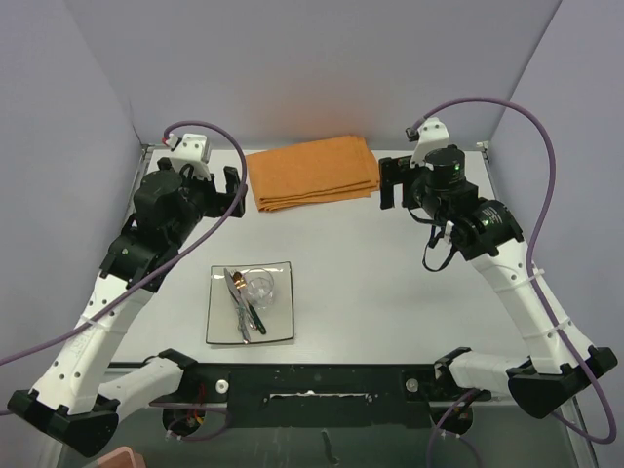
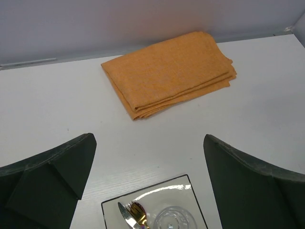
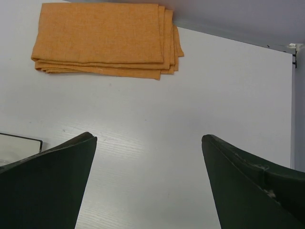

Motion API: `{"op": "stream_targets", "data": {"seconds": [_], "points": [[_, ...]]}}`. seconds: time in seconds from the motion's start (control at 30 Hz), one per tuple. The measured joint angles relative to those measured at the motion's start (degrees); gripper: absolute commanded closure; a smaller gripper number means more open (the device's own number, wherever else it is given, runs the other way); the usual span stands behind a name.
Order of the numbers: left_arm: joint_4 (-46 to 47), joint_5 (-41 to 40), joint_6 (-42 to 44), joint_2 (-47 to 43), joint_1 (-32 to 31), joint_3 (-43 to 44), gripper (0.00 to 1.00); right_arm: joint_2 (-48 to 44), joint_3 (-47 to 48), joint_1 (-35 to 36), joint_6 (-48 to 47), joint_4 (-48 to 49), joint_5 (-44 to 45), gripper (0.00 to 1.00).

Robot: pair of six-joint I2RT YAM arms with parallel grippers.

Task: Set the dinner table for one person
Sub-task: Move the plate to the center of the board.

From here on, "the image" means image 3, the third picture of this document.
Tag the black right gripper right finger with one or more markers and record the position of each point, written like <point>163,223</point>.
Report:
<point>250,192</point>

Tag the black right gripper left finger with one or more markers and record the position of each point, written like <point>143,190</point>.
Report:
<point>45,191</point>

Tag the orange cloth napkin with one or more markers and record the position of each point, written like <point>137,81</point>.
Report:
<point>116,39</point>

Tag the white square plate black rim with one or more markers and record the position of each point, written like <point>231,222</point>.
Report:
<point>14,148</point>

